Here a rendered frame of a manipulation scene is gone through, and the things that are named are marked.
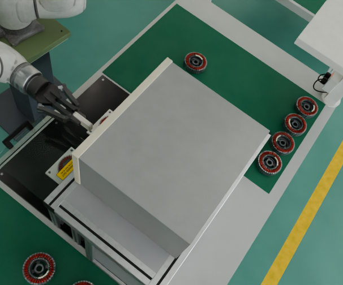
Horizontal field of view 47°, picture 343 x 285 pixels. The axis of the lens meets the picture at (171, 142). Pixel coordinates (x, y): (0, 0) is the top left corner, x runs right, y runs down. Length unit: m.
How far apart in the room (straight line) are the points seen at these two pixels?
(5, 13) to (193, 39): 0.89
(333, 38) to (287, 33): 1.75
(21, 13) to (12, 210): 0.83
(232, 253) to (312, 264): 1.06
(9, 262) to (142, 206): 0.71
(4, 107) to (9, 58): 1.38
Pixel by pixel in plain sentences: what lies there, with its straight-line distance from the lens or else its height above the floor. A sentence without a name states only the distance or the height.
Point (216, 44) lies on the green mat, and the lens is 2.12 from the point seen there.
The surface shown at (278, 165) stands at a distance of 1.83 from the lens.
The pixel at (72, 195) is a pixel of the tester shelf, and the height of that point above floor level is 1.11.
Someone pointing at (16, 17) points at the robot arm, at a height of 0.90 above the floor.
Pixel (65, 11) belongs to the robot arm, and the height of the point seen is 0.94.
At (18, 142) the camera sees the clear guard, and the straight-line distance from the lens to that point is 1.43.
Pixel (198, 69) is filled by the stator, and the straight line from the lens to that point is 1.96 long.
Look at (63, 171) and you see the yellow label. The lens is 1.34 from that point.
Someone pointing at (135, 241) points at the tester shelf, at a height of 1.11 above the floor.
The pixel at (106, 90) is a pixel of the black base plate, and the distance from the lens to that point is 1.83.
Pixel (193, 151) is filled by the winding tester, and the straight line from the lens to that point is 1.12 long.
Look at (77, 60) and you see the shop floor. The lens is 2.89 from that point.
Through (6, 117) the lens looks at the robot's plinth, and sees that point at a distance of 2.67.
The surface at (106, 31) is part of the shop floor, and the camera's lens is 3.06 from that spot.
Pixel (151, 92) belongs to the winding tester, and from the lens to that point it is 1.19.
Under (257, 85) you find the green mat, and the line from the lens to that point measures 2.05.
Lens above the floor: 2.31
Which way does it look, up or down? 62 degrees down
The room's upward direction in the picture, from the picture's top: 22 degrees clockwise
